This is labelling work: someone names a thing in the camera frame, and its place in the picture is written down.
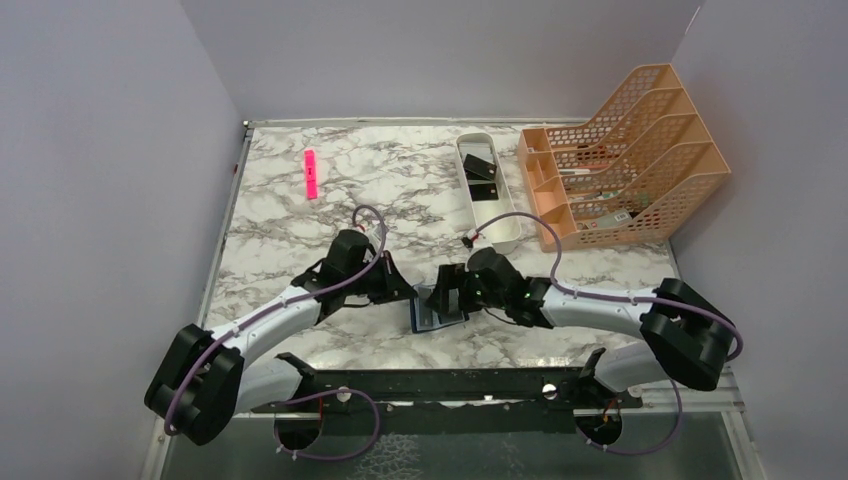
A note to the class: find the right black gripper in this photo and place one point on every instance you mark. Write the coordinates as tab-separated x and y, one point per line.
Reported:
450	276

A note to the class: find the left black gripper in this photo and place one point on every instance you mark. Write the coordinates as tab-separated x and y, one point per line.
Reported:
395	286

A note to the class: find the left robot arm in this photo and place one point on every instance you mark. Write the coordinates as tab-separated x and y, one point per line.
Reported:
232	349

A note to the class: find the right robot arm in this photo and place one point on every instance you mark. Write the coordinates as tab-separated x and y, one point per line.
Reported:
679	334

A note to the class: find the loose black VIP card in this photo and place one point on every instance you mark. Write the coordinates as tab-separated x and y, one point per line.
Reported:
483	192

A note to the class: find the black card leaning in tray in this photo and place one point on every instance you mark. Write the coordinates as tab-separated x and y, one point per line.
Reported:
478	170

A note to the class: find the pink highlighter marker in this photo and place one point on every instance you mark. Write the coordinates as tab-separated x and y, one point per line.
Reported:
310	174

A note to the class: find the pens in organizer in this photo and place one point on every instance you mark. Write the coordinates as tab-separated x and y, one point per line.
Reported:
604	198

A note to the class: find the orange mesh file organizer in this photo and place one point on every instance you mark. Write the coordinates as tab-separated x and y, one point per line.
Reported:
649	123

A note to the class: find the aluminium frame rail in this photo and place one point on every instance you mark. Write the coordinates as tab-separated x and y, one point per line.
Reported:
702	391

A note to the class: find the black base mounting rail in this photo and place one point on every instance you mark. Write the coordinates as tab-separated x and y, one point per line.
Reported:
569	385

